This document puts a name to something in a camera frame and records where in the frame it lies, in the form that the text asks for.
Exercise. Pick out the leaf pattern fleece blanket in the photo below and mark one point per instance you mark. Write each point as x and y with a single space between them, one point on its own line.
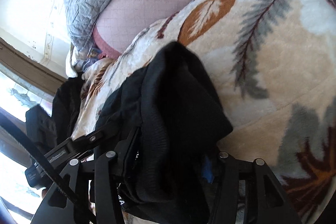
272 63

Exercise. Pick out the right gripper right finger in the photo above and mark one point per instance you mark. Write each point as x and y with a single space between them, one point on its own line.
207 171

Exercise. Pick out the black pants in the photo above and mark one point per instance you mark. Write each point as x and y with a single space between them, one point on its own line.
175 106

